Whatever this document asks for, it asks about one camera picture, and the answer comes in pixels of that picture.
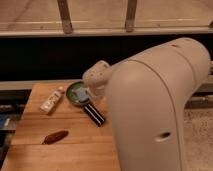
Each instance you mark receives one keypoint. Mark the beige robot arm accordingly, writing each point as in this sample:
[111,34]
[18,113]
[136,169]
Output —
[146,95]

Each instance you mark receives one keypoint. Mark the right metal window post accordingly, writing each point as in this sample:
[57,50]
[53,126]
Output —
[130,15]

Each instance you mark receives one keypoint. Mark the metal window post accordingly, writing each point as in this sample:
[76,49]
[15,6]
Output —
[65,16]
[130,15]

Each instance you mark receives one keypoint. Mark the white tube with label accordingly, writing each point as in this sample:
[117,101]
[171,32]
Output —
[52,100]

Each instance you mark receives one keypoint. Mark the left metal window post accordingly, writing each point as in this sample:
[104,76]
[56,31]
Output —
[65,16]

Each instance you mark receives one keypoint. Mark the green pan with striped handle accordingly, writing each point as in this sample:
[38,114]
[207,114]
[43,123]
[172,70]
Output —
[87,106]

